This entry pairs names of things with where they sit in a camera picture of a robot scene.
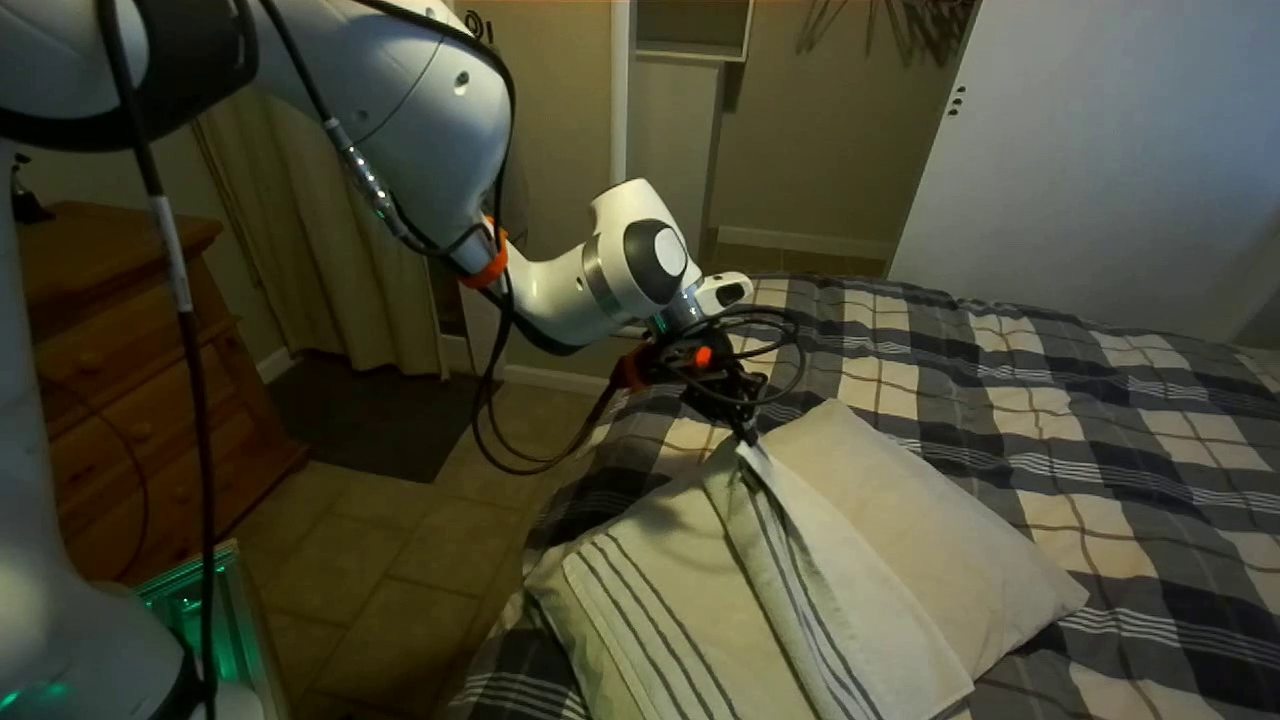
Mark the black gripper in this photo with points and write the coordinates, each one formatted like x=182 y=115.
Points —
x=713 y=377

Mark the white towel with blue stripes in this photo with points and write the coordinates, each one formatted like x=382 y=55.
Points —
x=813 y=572

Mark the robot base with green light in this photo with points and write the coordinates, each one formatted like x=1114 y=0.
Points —
x=182 y=646

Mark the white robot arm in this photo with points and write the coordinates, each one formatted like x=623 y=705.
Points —
x=421 y=118

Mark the black floor mat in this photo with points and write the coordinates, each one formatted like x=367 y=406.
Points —
x=377 y=422

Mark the beige curtain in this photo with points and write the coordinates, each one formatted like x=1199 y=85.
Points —
x=330 y=268

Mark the white wardrobe door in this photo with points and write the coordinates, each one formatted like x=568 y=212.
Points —
x=1114 y=161

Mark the grey plaid bedspread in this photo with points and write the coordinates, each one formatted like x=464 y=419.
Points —
x=1140 y=464

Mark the wooden dresser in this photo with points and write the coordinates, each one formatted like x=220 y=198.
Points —
x=116 y=396

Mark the white door frame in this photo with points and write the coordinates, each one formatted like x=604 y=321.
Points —
x=671 y=67

